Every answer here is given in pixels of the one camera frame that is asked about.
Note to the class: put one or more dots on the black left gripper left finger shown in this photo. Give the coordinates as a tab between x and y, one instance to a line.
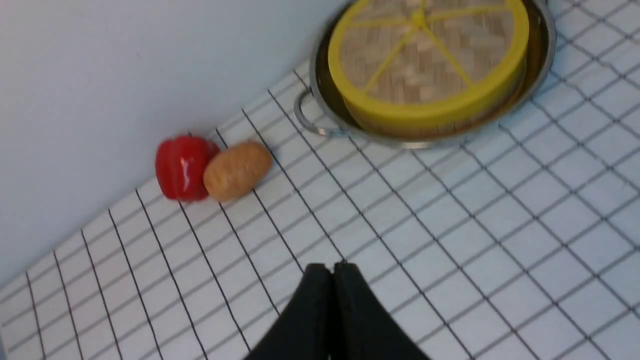
300	332

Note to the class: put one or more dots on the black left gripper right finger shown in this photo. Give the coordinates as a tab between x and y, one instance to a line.
369	332

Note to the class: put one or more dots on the yellow rimmed bamboo steamer lid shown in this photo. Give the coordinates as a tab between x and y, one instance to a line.
426	59

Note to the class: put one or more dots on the stainless steel pot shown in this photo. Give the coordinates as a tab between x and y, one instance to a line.
540	54

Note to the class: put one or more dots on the brown potato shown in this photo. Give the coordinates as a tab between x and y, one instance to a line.
234	172

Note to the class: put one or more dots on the white checkered tablecloth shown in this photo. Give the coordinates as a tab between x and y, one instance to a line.
521	243

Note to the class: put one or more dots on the red bell pepper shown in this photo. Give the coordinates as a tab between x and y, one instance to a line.
180	163

